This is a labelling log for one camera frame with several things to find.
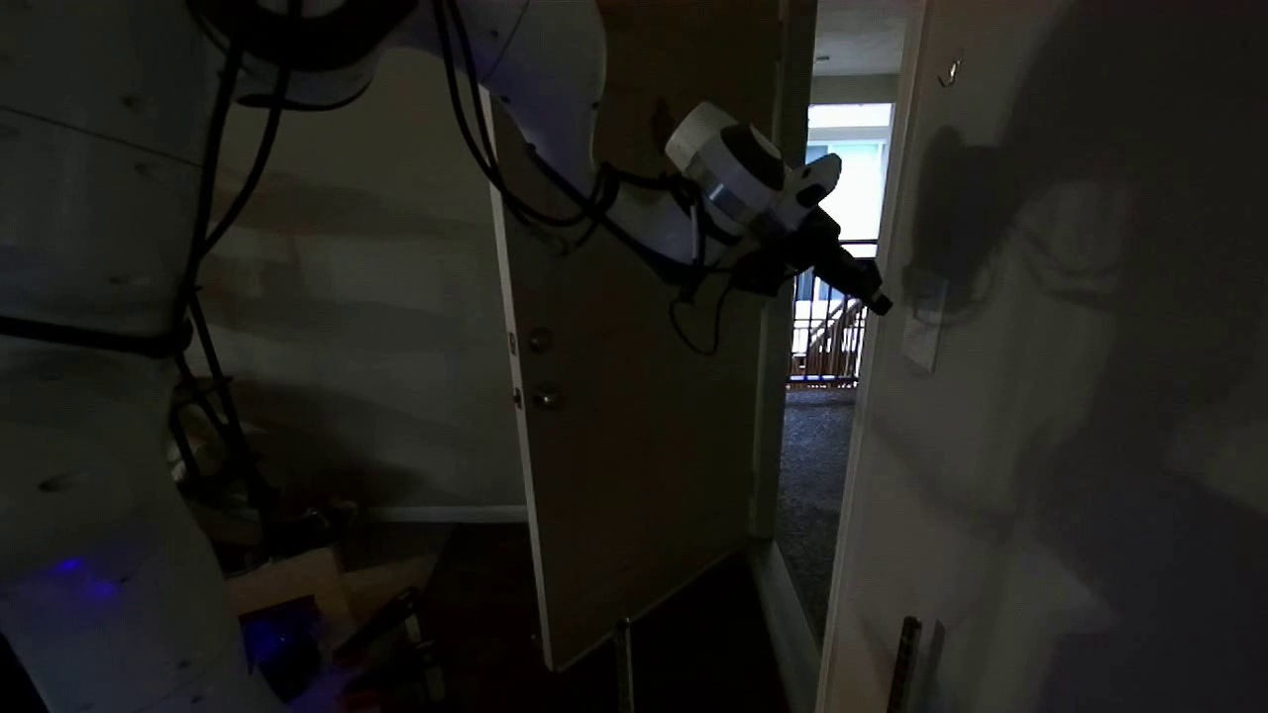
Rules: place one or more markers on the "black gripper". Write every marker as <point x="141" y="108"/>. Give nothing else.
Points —
<point x="796" y="244"/>

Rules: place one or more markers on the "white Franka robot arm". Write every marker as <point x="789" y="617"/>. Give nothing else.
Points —
<point x="557" y="60"/>

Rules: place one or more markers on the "dark stair railing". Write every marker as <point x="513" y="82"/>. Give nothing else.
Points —
<point x="828" y="345"/>

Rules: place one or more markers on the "bright window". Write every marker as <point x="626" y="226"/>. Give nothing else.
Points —
<point x="858" y="166"/>

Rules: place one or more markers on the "tan wooden door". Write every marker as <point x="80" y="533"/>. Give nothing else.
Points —
<point x="634" y="439"/>

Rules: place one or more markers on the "metal door latch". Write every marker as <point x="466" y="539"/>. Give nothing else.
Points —
<point x="540" y="399"/>

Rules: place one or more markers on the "thin metal pole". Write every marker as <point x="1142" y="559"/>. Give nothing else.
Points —
<point x="624" y="667"/>

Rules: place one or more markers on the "brown cardboard box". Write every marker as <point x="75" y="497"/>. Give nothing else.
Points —
<point x="311" y="587"/>

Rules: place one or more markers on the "grey robot stand cover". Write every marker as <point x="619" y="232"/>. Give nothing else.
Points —
<point x="92" y="530"/>

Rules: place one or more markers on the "white wall light switch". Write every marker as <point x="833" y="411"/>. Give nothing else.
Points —
<point x="929" y="331"/>

